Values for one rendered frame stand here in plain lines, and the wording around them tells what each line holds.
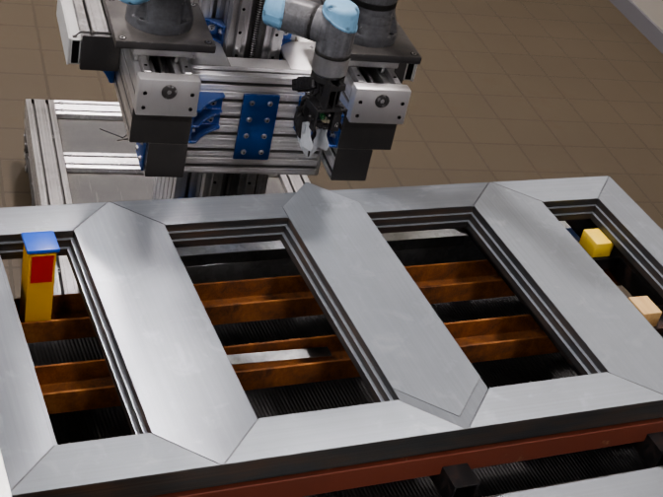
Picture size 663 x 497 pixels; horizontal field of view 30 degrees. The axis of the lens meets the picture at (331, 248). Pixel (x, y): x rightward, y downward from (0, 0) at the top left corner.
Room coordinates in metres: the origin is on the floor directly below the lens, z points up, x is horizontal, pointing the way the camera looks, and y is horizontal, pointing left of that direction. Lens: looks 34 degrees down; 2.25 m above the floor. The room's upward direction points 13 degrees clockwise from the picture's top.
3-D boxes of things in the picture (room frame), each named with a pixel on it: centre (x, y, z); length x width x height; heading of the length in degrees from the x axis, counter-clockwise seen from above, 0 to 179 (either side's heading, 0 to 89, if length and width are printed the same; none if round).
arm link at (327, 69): (2.33, 0.09, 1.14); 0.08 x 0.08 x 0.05
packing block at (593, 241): (2.45, -0.59, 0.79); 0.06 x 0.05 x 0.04; 30
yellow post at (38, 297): (1.84, 0.53, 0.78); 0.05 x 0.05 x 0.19; 30
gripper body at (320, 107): (2.32, 0.09, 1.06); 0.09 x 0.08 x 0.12; 32
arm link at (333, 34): (2.33, 0.09, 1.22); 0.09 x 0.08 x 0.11; 78
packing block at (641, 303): (2.21, -0.68, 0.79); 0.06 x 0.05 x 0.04; 30
